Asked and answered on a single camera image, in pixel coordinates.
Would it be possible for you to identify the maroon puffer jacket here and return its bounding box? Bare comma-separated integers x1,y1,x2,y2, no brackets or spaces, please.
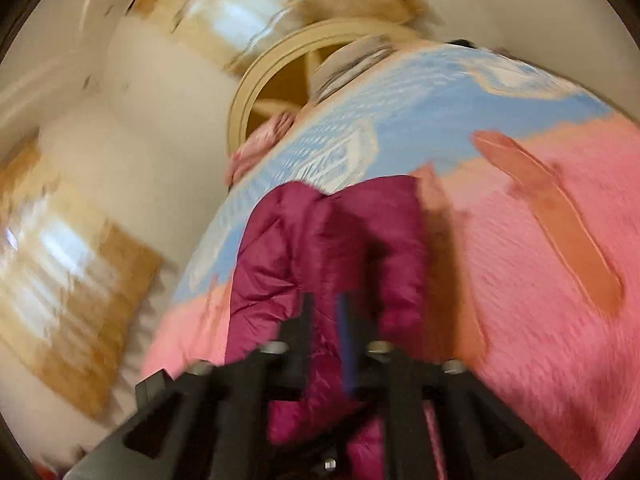
212,176,437,479

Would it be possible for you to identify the pink and blue bedspread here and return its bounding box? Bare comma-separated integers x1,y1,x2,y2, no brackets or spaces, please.
142,46,639,479

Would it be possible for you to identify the cream wooden headboard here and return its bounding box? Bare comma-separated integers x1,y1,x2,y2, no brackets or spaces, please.
227,18,422,153

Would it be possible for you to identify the grey striped pillow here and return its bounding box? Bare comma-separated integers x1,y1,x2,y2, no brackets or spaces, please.
309,36,396,104

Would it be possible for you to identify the beige side window curtain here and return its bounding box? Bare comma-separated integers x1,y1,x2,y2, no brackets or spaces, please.
1,140,164,419

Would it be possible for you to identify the folded pink floral quilt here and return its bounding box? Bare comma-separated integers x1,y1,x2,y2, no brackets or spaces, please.
224,112,296,188

